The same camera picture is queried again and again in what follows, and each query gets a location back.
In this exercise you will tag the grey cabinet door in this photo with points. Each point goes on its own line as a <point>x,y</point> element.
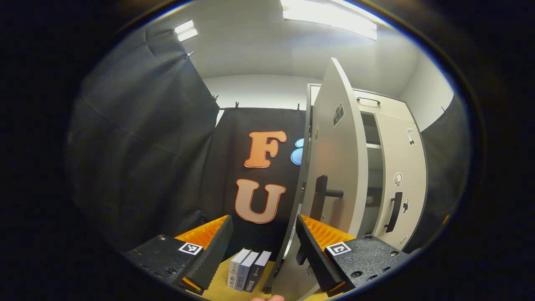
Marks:
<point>401,159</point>
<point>338,159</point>

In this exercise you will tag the small grey box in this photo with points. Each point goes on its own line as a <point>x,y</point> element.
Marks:
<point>246,271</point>

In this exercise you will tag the grey cabinet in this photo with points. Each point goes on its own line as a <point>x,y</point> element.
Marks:
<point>393,108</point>

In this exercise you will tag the small ceiling light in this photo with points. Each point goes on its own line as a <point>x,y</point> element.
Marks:
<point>186,31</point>

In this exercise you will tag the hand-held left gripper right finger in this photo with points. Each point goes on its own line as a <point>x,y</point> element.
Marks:
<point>315,255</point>

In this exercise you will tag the black backdrop cloth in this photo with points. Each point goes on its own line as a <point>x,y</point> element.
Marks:
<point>225,167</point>
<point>443,167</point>
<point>138,146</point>

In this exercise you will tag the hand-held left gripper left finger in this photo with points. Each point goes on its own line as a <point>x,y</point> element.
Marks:
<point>213,255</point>

